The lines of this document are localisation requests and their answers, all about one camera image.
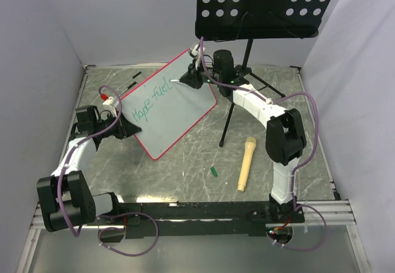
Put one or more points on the beige toy microphone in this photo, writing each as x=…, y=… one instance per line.
x=249, y=148

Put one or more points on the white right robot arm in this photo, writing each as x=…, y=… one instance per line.
x=285, y=136

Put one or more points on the black music stand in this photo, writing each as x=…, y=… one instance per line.
x=230, y=20

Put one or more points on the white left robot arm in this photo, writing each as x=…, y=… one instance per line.
x=65, y=198

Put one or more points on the aluminium rail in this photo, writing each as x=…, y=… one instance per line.
x=311, y=213

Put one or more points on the green marker cap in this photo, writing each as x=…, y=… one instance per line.
x=214, y=172

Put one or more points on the pink framed whiteboard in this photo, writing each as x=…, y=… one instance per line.
x=166, y=111

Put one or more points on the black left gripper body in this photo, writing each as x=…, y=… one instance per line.
x=115, y=130

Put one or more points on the black whiteboard stand foot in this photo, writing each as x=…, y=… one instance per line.
x=131, y=85
x=129, y=80

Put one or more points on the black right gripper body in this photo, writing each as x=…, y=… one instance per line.
x=200, y=71

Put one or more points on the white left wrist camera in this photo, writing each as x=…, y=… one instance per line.
x=111, y=104

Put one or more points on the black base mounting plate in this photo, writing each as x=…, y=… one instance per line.
x=140, y=225

